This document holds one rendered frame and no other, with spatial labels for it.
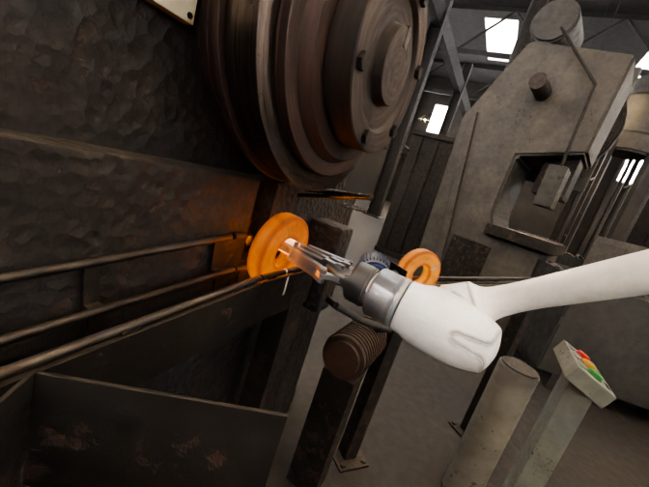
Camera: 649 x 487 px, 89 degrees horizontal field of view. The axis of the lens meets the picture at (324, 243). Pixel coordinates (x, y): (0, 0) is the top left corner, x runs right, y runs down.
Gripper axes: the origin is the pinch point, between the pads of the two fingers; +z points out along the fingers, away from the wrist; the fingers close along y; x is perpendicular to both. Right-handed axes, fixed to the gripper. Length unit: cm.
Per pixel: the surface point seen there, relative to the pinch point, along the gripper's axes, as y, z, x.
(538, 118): 265, -29, 102
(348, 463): 44, -25, -74
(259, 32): -22.2, -1.4, 29.6
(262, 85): -19.6, -1.6, 24.4
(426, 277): 50, -23, -5
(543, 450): 63, -74, -42
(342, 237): 20.5, -3.5, 1.7
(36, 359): -40.7, -2.9, -7.9
